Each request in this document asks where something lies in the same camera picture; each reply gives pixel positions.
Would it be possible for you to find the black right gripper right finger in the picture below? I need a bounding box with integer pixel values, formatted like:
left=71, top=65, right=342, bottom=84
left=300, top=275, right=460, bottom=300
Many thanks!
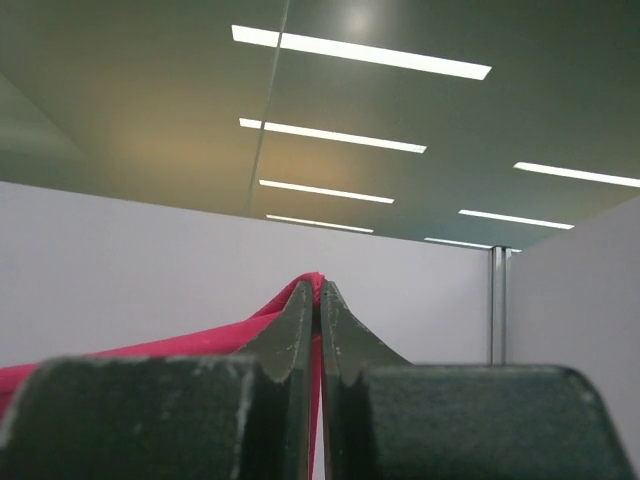
left=319, top=281, right=635, bottom=479

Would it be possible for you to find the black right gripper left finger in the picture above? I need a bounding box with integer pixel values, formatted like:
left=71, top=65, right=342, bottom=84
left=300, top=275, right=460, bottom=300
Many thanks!
left=1, top=281, right=313, bottom=479

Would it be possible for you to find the pink t shirt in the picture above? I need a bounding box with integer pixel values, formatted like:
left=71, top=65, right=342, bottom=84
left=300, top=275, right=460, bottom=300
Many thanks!
left=0, top=270, right=326, bottom=480

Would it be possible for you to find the aluminium corner post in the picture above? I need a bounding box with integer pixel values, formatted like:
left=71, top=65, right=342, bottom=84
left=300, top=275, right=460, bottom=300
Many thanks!
left=489, top=246, right=512, bottom=365

